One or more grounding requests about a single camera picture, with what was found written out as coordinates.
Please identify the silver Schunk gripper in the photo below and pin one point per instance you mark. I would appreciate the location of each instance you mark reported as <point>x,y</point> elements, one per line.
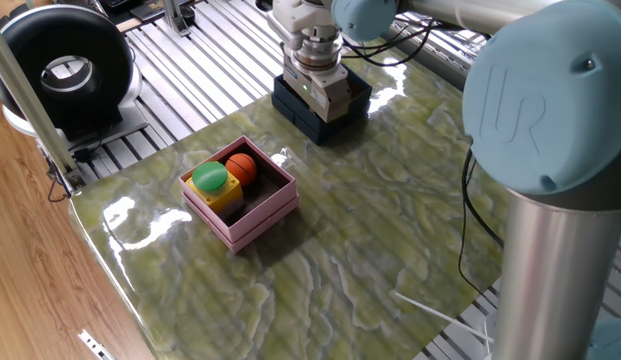
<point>332,95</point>

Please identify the orange toy basketball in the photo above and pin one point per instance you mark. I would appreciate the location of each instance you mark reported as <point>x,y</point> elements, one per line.
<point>242,167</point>

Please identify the yellow box with green button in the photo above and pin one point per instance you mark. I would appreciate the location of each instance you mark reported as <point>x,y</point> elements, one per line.
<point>217,187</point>

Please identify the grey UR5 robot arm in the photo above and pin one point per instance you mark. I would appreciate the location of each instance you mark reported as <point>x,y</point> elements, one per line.
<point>550,110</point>

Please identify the dark blue cardboard box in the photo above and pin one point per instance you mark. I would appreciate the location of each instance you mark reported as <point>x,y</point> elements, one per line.
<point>315,130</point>

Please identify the pink cardboard box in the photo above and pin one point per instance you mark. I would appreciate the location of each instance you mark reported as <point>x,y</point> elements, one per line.
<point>260,220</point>

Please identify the green marble pattern sheet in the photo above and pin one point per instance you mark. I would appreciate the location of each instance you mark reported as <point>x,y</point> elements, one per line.
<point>340,225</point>

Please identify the grey aluminium table rail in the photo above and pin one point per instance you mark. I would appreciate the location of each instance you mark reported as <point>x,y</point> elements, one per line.
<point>430,60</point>

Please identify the slanted aluminium frame post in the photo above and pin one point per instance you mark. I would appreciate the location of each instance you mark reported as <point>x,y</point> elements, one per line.
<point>25,95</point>

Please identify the white metal bracket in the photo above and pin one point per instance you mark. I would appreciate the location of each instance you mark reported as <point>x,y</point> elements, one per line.
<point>95,345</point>

